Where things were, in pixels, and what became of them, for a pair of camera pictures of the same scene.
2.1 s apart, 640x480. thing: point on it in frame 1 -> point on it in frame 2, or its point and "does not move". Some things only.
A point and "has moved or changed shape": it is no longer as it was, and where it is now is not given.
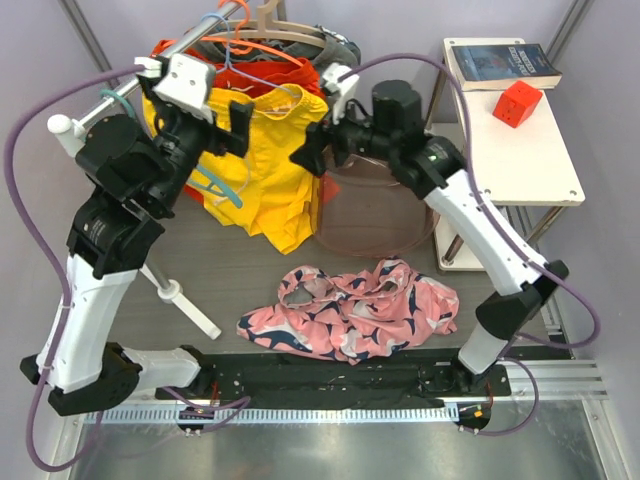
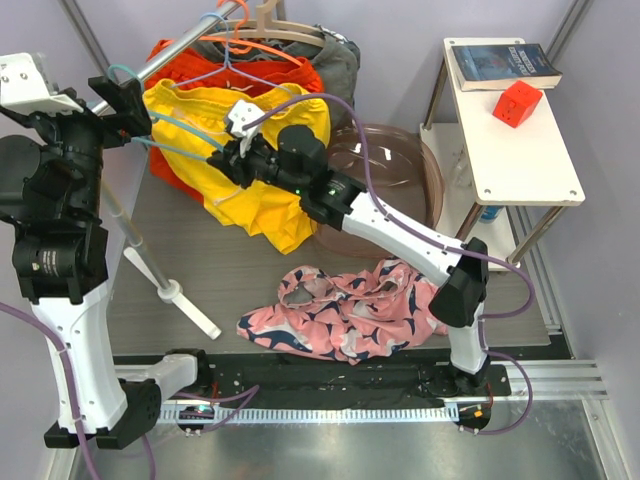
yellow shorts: [265, 193] does not move
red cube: [516, 103] does not move
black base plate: [289, 375] does not move
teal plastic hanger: [216, 184] has moved or changed shape
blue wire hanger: [238, 70] does not move
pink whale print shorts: [351, 318] does not move
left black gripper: [220, 140] -> [132, 119]
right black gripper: [309, 156] -> [231, 162]
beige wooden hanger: [261, 21] does not move
